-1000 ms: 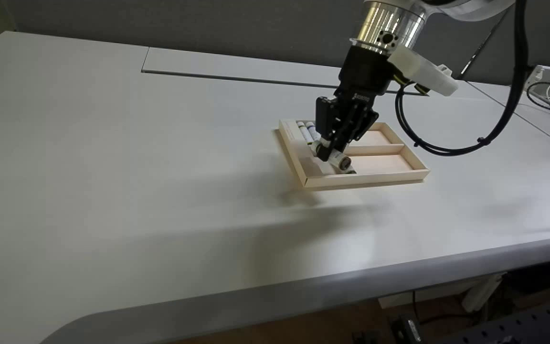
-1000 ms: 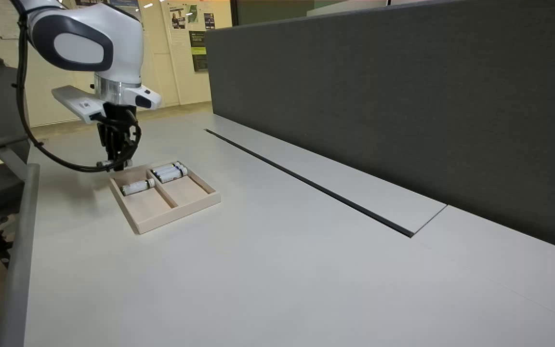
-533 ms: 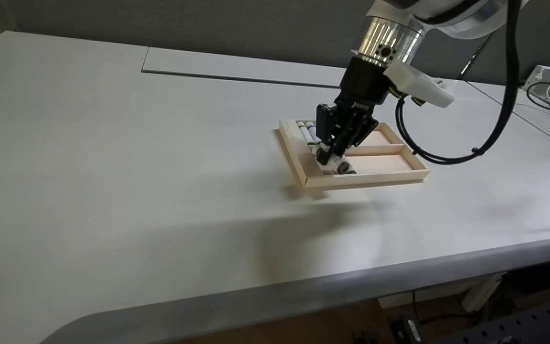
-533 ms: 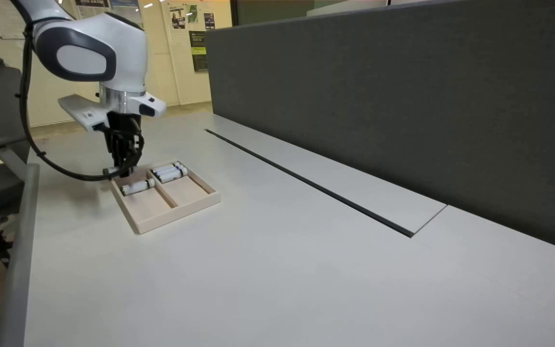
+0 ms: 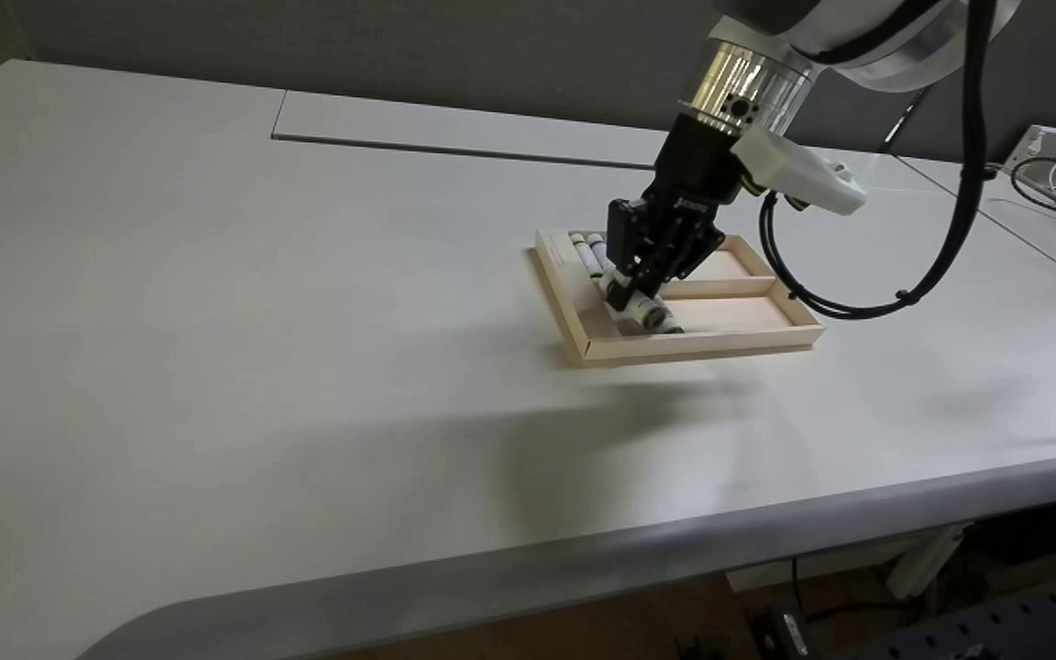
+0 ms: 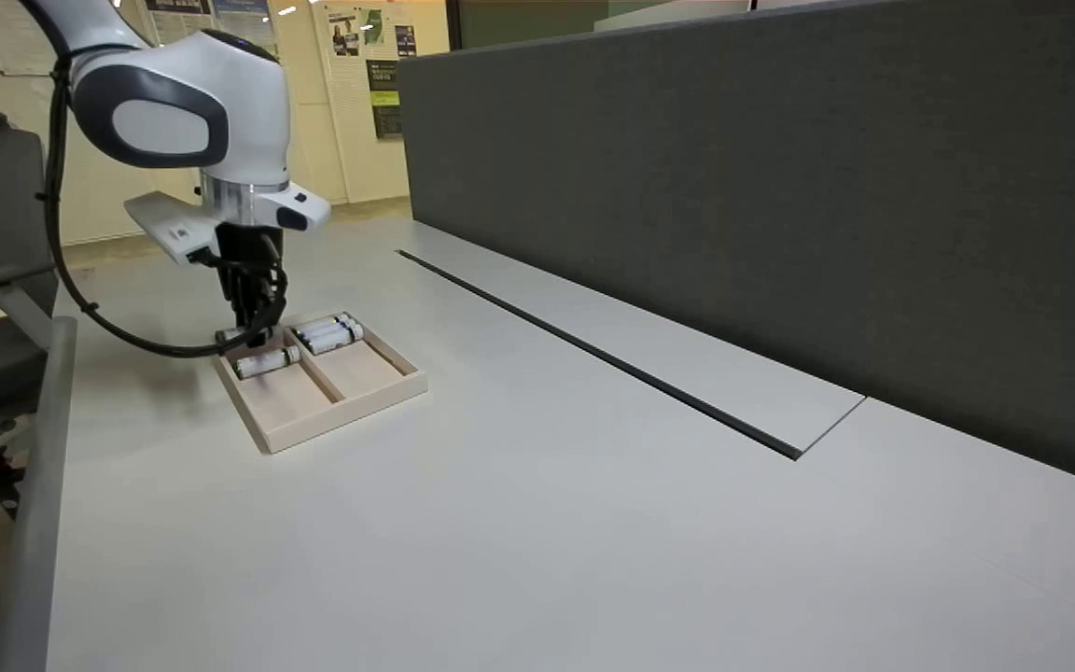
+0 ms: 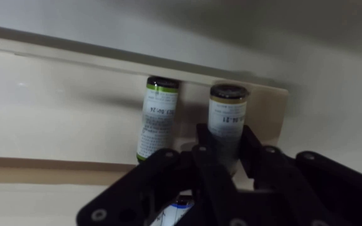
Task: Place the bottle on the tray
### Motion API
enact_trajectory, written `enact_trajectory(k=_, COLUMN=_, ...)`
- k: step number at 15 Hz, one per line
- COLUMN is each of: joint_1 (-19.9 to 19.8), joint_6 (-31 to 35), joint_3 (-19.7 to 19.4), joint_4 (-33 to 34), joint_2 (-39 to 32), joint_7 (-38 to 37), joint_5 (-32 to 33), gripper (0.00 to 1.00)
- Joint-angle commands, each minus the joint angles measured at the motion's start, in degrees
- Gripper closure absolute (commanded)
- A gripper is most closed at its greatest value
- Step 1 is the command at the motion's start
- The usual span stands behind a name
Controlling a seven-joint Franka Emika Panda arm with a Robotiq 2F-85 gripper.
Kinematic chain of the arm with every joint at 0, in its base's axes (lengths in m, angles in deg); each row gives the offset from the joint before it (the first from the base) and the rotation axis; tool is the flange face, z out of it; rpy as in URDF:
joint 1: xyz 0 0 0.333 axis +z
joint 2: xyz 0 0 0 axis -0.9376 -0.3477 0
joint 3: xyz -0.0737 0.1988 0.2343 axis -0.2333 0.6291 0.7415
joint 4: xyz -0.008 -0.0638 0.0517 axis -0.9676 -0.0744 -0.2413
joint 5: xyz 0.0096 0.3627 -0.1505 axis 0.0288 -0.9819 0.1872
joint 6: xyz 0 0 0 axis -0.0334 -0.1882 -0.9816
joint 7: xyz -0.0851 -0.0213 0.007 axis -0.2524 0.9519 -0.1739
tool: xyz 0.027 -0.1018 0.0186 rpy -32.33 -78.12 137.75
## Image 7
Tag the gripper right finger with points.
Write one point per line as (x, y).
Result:
(322, 188)

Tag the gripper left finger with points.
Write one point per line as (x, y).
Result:
(156, 185)

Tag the small bottle with yellow band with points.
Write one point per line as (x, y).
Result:
(227, 116)

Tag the small bottle with blue band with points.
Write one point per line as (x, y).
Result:
(176, 212)

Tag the small bottle with green band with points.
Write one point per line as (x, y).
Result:
(157, 122)

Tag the beige plastic tray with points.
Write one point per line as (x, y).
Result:
(58, 119)

